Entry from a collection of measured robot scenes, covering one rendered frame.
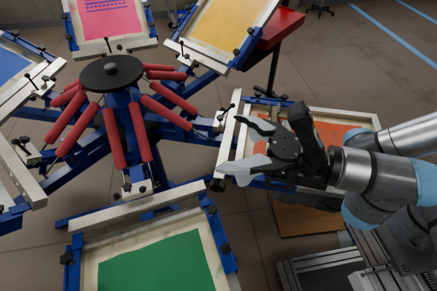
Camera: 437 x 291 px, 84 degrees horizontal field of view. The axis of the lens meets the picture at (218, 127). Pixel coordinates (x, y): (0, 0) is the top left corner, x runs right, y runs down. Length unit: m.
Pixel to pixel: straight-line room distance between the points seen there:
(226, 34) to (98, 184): 1.76
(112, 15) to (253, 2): 1.05
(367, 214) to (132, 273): 0.87
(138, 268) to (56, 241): 1.43
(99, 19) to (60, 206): 1.61
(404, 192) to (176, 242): 0.87
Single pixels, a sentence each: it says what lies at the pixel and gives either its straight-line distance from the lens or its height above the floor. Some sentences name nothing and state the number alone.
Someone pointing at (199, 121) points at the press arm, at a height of 1.04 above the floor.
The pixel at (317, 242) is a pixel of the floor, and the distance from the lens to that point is 2.24.
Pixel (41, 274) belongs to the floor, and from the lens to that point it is 2.44.
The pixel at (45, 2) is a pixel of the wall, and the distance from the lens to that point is 5.61.
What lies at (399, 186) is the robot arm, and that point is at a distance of 0.48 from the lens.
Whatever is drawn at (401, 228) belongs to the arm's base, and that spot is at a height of 1.30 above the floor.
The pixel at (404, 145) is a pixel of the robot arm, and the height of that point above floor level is 1.64.
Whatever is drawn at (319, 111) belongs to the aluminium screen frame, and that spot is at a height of 0.99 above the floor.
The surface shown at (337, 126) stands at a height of 0.95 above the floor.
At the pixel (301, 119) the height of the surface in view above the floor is 1.77.
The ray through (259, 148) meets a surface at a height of 0.95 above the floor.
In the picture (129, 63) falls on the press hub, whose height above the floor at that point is 1.32.
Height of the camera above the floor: 2.02
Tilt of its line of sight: 47 degrees down
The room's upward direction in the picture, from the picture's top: 1 degrees counter-clockwise
